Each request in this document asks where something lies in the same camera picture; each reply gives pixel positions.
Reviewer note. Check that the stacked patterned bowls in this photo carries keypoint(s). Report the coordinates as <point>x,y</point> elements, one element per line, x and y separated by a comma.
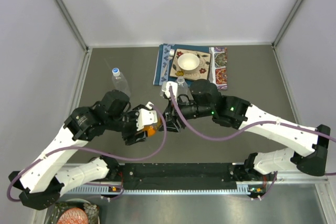
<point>74,211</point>

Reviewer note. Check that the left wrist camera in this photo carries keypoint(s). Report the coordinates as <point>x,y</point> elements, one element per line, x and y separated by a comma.
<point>146,116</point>

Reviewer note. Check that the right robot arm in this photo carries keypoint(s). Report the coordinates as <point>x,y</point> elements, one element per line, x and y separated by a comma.
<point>306,148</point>

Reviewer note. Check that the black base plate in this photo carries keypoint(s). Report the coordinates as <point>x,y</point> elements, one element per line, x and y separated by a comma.
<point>184,175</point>

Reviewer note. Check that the blue patterned placemat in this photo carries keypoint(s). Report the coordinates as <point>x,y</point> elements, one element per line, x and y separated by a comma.
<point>218,67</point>

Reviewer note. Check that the grey cable duct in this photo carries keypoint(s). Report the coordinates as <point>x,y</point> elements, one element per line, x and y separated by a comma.
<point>114,190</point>

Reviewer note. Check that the aluminium frame rail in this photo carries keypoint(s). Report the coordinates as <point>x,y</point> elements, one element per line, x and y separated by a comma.
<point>292,177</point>

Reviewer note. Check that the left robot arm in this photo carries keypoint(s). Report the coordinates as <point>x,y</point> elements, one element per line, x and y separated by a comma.
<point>44,181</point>

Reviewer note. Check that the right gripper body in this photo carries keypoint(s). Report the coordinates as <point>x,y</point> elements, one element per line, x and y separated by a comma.
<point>174,115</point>

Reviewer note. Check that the orange juice bottle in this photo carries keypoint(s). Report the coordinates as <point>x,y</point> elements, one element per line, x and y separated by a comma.
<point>150,130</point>

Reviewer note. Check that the cream bowl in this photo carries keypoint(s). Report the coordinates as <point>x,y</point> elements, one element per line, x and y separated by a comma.
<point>188,62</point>

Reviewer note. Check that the blue white bottle cap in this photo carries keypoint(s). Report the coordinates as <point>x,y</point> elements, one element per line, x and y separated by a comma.
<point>115,72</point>

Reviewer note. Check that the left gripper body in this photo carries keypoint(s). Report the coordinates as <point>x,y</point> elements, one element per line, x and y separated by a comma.
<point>129,128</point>

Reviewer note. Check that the square floral plate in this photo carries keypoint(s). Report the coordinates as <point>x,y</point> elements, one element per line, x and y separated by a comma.
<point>201,72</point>

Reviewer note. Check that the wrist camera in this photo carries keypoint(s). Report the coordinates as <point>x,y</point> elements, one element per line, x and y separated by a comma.
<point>169,90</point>
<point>146,116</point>

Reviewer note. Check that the clear plastic bottle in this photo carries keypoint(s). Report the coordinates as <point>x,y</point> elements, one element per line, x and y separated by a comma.
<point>182,86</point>
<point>121,84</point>

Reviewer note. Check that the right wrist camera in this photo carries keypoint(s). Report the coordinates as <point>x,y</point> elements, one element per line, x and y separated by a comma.
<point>169,90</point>

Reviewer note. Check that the silver fork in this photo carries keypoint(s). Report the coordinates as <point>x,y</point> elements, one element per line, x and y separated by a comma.
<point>170,57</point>

